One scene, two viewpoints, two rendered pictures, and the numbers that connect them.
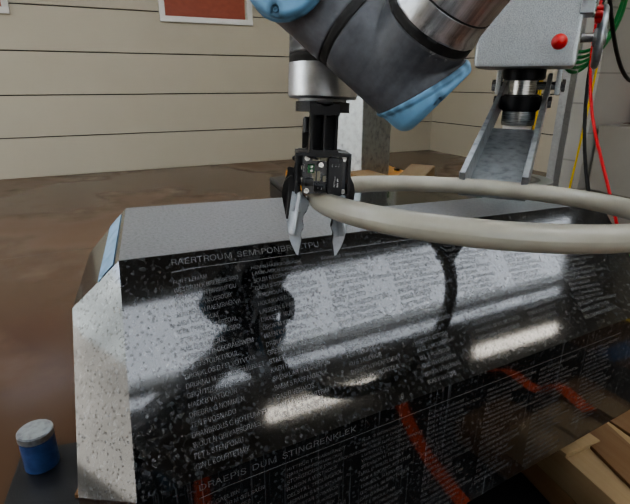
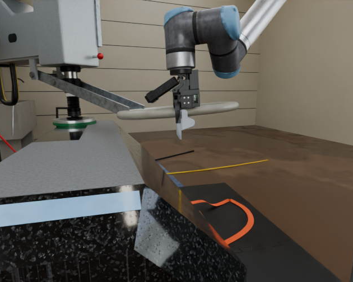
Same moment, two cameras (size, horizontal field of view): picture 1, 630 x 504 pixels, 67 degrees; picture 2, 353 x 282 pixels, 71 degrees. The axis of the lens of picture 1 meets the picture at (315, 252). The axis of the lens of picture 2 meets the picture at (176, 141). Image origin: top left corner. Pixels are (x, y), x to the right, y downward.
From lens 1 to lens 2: 1.00 m
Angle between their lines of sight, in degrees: 82
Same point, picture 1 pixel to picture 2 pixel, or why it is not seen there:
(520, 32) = (79, 49)
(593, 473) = not seen: hidden behind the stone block
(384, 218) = (228, 106)
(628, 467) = not seen: hidden behind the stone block
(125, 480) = (238, 269)
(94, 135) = not seen: outside the picture
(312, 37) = (232, 46)
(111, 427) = (217, 263)
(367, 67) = (237, 58)
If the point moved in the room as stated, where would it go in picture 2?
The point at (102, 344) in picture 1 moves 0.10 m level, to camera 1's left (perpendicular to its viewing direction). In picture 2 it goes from (178, 238) to (175, 273)
